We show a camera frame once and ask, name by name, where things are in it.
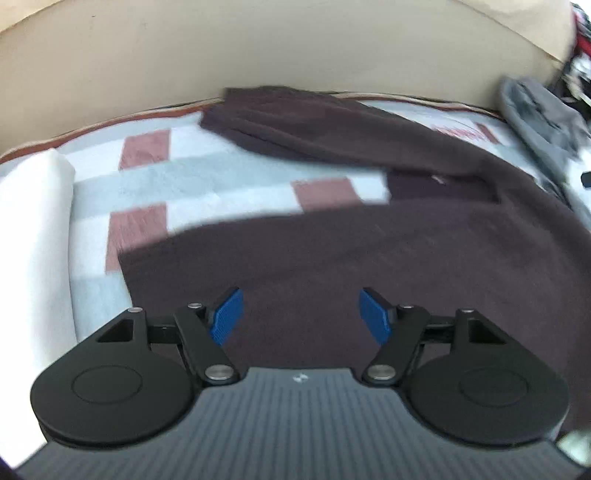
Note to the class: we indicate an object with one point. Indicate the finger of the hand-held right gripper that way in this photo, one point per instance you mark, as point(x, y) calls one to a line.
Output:
point(587, 180)

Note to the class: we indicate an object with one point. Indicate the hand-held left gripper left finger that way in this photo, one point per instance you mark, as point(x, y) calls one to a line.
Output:
point(227, 318)

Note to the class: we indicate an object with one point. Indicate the beige board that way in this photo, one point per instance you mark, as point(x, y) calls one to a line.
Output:
point(277, 46)

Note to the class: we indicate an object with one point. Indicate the white folded garment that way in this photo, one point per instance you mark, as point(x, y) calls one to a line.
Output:
point(32, 240)

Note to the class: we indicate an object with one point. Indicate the dark brown knit sweater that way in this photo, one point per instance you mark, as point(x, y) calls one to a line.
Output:
point(323, 249)

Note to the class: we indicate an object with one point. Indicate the checkered blanket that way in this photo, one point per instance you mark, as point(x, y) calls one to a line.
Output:
point(207, 180)

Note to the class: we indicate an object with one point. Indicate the pile of mixed clothes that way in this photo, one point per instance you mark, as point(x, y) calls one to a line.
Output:
point(579, 55)

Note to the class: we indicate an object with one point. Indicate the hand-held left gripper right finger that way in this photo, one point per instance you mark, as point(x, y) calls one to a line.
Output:
point(375, 316)

